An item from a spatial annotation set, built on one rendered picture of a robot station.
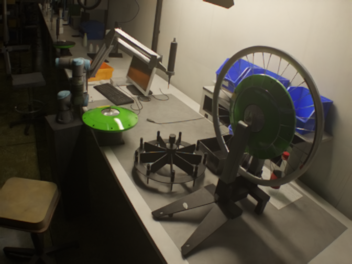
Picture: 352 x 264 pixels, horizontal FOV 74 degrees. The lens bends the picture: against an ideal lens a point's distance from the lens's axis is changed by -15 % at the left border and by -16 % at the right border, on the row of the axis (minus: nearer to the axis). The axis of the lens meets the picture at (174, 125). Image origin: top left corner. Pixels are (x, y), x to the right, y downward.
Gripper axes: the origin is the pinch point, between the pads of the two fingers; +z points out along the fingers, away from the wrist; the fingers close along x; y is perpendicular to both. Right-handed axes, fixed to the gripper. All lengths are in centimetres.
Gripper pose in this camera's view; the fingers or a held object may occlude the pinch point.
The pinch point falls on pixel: (76, 111)
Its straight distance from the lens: 168.2
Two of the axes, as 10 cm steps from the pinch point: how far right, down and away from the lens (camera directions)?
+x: 7.6, -2.0, 6.2
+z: -1.3, 8.9, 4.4
